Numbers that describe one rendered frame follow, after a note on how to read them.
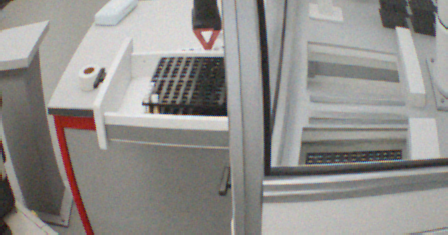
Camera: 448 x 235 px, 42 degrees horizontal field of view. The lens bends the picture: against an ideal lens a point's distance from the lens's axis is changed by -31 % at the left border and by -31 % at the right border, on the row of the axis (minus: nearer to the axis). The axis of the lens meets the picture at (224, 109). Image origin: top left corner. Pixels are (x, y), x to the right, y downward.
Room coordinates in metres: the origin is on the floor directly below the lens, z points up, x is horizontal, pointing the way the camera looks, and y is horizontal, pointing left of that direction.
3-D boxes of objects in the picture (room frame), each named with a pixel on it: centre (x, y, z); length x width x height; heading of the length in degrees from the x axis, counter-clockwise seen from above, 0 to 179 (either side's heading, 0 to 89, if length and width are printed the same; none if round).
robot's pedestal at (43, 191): (2.00, 0.77, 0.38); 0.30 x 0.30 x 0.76; 84
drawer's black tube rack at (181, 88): (1.34, 0.03, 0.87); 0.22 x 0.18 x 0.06; 80
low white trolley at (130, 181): (1.78, 0.14, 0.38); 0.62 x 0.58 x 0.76; 170
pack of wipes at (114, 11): (2.02, 0.32, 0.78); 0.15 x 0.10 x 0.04; 157
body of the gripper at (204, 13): (1.63, 0.03, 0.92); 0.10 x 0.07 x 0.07; 2
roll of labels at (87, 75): (1.61, 0.34, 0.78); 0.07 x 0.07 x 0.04
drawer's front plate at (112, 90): (1.38, 0.23, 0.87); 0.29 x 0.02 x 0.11; 170
